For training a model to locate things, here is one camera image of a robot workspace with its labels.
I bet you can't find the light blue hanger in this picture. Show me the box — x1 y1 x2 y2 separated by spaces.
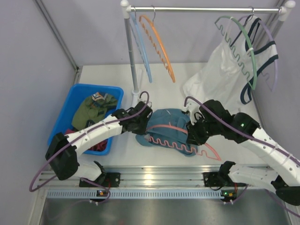
129 13 152 83

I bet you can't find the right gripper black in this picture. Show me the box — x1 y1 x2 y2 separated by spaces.
185 115 221 145

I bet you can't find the purple hanger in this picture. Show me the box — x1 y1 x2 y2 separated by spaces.
251 17 278 92

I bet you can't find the aluminium mounting rail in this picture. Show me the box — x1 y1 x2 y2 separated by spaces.
39 165 288 188

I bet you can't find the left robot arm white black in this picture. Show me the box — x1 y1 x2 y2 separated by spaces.
45 101 153 186

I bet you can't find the olive green garment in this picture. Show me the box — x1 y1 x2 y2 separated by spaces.
71 92 118 130

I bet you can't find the green hanger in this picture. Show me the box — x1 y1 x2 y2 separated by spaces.
215 15 257 90

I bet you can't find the teal tank top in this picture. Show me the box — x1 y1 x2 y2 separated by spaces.
135 108 199 157

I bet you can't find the slotted cable duct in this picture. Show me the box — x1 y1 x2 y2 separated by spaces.
47 189 224 199

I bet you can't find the dark red garment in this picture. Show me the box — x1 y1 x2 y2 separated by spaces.
65 128 108 152

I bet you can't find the clothes rack metal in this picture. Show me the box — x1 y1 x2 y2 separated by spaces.
120 0 296 106

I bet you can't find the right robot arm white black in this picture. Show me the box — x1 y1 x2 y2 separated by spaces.
182 96 300 206

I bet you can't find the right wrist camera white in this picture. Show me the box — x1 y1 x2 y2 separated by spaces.
181 103 203 125

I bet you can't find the blue plastic bin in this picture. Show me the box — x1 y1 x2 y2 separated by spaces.
47 83 124 145

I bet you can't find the white navy-trimmed tank top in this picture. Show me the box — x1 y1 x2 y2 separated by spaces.
183 15 274 111

